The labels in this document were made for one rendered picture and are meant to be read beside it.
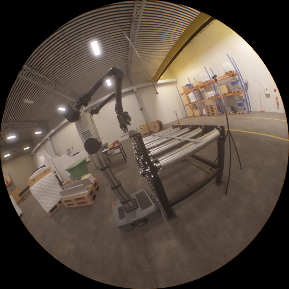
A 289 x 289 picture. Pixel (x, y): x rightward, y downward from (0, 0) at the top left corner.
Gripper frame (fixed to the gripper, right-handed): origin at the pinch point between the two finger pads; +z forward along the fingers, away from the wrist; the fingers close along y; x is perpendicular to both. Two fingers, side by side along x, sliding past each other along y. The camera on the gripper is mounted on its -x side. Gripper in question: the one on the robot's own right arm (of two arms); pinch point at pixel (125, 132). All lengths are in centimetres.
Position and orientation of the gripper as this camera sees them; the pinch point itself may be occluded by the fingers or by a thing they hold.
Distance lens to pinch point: 95.6
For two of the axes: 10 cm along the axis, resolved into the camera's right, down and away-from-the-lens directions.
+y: -1.8, -1.8, 9.7
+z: 3.5, 9.1, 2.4
